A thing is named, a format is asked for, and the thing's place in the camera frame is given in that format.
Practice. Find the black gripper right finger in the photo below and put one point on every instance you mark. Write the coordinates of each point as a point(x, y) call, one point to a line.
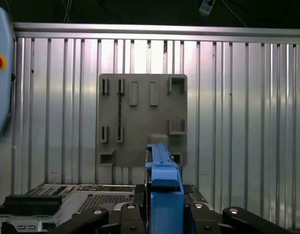
point(203, 219)

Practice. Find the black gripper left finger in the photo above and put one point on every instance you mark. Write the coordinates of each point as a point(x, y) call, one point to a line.
point(125, 219)

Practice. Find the hard disk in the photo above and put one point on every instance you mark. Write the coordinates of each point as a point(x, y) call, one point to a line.
point(164, 178)

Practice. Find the black open PC case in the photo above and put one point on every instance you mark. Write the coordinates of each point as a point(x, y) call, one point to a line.
point(91, 200)

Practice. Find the grey parts rack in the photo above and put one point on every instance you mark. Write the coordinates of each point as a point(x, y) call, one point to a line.
point(145, 117)

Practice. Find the pale blue teach pendant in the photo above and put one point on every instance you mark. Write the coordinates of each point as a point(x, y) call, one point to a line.
point(4, 73)

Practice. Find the white hanging switch box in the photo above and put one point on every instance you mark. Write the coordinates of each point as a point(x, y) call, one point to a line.
point(206, 6)

